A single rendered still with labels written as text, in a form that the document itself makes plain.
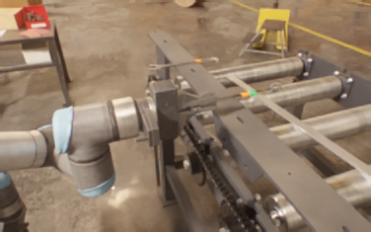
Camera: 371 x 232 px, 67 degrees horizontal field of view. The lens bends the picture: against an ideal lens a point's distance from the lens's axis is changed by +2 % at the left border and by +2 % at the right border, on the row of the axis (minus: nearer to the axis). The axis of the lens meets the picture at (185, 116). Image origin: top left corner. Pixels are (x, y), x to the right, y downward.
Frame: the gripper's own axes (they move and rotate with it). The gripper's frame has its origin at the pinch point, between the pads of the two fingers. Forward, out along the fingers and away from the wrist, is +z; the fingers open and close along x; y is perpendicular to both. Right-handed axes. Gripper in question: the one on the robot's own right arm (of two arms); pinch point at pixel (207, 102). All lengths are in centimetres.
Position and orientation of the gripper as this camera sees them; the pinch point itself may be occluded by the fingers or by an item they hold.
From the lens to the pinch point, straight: 67.0
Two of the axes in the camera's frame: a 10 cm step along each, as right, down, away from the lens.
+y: -3.5, -5.1, 7.9
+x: 0.1, 8.4, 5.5
